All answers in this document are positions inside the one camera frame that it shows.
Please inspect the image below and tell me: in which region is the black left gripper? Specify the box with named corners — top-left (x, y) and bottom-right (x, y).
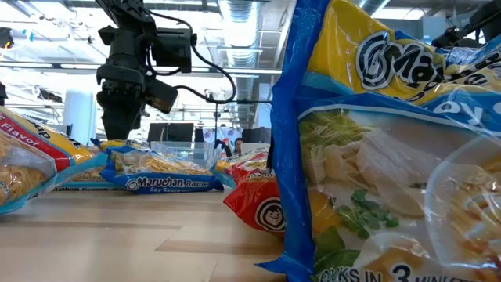
top-left (96, 62), bottom-right (146, 140)

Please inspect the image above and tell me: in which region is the teal-edged Maruchan ramen packet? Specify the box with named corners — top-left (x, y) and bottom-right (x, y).
top-left (0, 105), bottom-right (110, 216)
top-left (53, 137), bottom-right (145, 193)
top-left (210, 147), bottom-right (272, 188)

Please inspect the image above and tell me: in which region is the blue soy sauce ramen packet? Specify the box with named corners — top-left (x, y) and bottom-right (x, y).
top-left (99, 146), bottom-right (225, 196)
top-left (256, 0), bottom-right (501, 282)

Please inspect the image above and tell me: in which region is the red beef ramen packet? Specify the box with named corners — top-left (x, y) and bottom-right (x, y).
top-left (222, 168), bottom-right (287, 239)

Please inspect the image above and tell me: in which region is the white pillar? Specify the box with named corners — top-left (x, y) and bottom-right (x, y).
top-left (63, 76), bottom-right (98, 149)

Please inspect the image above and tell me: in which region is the black monitor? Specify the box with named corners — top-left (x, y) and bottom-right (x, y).
top-left (147, 122), bottom-right (196, 144)

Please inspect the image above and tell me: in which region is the clear plastic bin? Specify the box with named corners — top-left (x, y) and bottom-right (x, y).
top-left (150, 140), bottom-right (222, 170)

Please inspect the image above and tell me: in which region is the black ceiling spotlight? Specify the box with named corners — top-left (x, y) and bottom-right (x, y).
top-left (0, 27), bottom-right (15, 50)

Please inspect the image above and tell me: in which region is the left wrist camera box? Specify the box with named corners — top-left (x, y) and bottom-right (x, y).
top-left (143, 78), bottom-right (179, 115)

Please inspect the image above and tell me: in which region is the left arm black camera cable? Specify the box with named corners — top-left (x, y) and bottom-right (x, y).
top-left (146, 9), bottom-right (238, 106)

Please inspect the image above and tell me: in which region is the black stand frame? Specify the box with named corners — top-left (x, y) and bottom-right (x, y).
top-left (214, 99), bottom-right (275, 150)

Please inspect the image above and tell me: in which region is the silver ventilation duct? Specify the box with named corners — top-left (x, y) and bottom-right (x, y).
top-left (218, 0), bottom-right (264, 130)

